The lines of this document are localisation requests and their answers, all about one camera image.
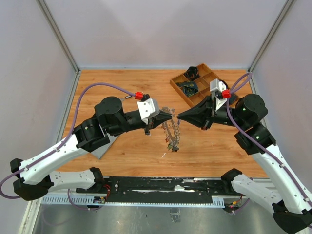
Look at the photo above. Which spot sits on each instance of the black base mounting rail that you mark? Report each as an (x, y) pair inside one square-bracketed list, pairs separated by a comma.
[(161, 190)]

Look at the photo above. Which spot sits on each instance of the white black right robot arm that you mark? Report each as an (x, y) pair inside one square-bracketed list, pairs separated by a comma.
[(290, 202)]

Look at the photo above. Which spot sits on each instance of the grey felt cloth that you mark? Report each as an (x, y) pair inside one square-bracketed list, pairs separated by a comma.
[(101, 151)]

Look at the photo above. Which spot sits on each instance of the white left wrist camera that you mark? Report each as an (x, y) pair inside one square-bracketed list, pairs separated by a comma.
[(148, 108)]

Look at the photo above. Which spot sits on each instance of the blue patterned folded cloth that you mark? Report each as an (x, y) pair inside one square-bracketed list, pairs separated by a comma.
[(189, 88)]

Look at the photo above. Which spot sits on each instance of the wooden compartment tray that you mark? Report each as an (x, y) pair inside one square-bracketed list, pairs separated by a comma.
[(206, 75)]

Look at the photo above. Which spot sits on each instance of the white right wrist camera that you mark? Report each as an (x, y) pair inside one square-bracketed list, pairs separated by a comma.
[(220, 93)]

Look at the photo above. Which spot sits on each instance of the large metal keyring disc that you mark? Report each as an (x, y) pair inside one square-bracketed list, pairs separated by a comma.
[(172, 130)]

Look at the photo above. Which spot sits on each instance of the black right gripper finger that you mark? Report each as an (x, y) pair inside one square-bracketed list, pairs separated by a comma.
[(195, 119), (201, 109)]

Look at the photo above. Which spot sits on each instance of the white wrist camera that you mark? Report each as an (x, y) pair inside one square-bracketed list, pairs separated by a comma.
[(148, 108), (220, 93)]

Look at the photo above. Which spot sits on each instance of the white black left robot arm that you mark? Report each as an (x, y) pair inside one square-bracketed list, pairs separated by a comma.
[(38, 176)]

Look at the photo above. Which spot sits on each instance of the dark patterned folded cloth top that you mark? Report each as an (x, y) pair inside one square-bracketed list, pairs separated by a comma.
[(192, 73)]

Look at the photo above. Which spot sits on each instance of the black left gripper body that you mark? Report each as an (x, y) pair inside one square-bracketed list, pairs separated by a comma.
[(130, 123)]

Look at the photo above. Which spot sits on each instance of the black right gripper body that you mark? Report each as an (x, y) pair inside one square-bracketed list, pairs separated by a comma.
[(220, 116)]

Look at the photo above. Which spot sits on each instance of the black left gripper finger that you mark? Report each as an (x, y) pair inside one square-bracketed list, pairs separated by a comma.
[(167, 113), (161, 118)]

